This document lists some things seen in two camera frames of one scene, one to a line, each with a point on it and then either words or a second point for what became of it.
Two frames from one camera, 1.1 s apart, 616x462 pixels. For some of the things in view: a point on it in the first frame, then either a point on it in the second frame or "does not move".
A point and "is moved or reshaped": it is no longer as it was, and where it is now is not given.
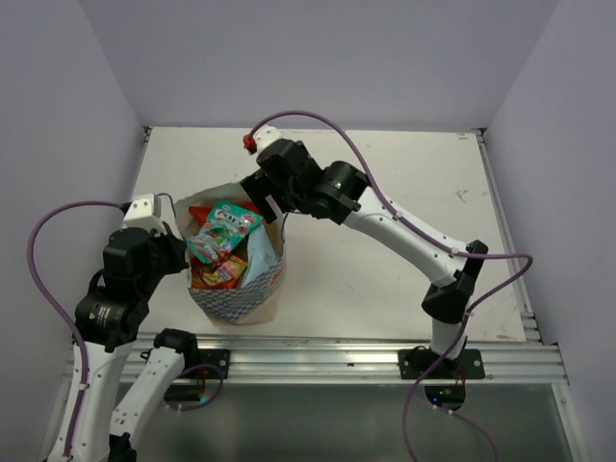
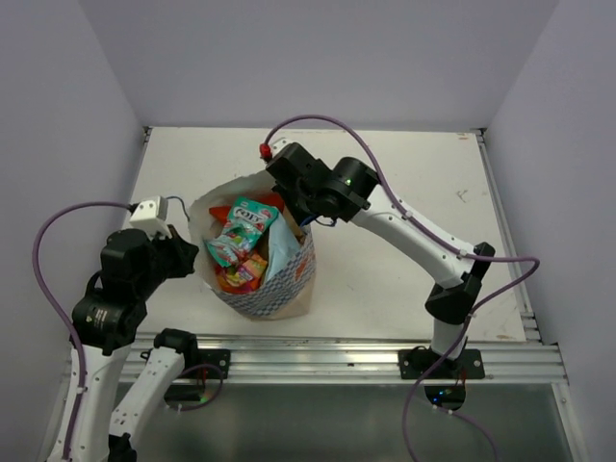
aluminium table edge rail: (531, 332) does not move
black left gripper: (176, 248) does not move
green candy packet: (224, 227) is moved or reshaped
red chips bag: (200, 213) to (222, 213)
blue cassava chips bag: (261, 254) to (282, 244)
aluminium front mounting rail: (359, 361) does not move
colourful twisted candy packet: (222, 273) to (244, 277)
